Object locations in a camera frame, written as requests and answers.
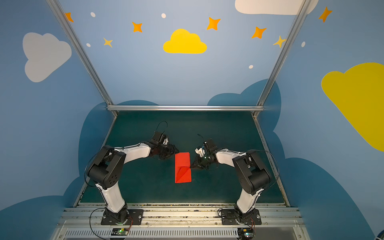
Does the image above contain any red square paper sheet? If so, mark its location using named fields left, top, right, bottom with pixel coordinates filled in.
left=175, top=153, right=192, bottom=184

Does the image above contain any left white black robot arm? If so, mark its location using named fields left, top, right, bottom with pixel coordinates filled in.
left=86, top=142, right=179, bottom=226

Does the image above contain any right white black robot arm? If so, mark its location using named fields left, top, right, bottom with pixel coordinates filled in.
left=191, top=147, right=271, bottom=226

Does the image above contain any right green circuit board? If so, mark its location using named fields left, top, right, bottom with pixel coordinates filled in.
left=237, top=228, right=255, bottom=240

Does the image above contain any green circuit board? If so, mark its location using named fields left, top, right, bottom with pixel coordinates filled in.
left=111, top=228, right=130, bottom=236
left=237, top=228, right=255, bottom=240

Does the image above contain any left green circuit board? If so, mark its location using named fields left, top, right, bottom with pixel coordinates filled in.
left=111, top=228, right=130, bottom=236

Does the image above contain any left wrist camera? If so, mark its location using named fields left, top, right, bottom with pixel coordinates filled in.
left=150, top=131, right=169, bottom=146

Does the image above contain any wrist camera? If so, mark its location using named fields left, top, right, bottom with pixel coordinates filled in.
left=195, top=139, right=218, bottom=157
left=150, top=131, right=169, bottom=146

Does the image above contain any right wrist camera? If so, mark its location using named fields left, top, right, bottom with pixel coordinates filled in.
left=195, top=139, right=218, bottom=157

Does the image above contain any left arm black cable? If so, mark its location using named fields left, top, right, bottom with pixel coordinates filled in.
left=154, top=120, right=169, bottom=136

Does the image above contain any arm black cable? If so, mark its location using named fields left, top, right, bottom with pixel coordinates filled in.
left=154, top=120, right=169, bottom=136
left=248, top=149, right=280, bottom=190

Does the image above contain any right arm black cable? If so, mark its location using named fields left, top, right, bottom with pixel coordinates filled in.
left=248, top=149, right=280, bottom=190

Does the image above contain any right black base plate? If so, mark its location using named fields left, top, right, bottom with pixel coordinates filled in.
left=218, top=209, right=262, bottom=226

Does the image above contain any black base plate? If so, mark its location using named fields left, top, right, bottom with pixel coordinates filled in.
left=218, top=209, right=262, bottom=226
left=101, top=209, right=144, bottom=226

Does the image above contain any aluminium frame horizontal bar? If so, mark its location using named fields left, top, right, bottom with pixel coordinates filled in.
left=107, top=105, right=264, bottom=112

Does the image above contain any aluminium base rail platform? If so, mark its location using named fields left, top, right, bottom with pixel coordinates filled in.
left=52, top=203, right=310, bottom=240

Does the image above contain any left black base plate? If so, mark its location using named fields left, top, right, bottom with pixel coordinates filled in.
left=101, top=209, right=144, bottom=226

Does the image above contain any left aluminium frame post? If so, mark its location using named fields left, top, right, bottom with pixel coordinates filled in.
left=47, top=0, right=114, bottom=106

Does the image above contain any aluminium frame post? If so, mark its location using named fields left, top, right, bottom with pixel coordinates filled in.
left=252, top=0, right=312, bottom=120
left=47, top=0, right=114, bottom=106

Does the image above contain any right aluminium frame post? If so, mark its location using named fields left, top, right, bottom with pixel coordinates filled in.
left=252, top=0, right=312, bottom=120

